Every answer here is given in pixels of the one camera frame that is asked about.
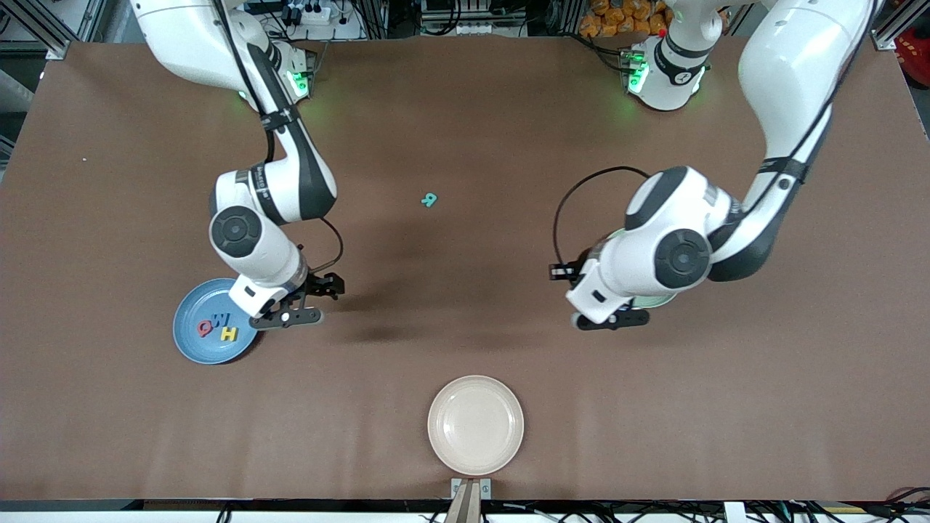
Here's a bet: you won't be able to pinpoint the white power strip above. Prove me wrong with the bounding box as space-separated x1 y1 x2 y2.
280 0 333 26

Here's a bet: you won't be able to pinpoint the orange packets pile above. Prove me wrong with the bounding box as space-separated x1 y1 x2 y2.
579 0 673 38

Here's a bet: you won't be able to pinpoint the blue plate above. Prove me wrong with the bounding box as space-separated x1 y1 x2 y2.
172 277 260 365

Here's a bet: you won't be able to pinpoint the red object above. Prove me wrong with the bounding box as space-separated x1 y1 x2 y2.
895 29 930 70

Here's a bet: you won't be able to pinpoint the aluminium frame profile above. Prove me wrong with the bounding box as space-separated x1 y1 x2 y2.
15 0 73 60
872 0 930 52

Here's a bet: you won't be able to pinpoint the green plate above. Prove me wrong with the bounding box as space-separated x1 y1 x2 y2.
604 228 678 310

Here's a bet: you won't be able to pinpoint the black floor cables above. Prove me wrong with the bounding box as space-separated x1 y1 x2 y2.
748 487 930 523

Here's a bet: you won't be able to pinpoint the beige plate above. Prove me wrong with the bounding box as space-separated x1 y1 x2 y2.
427 375 525 477

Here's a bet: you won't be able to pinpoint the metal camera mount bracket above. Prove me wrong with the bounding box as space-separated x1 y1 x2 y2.
450 477 492 523

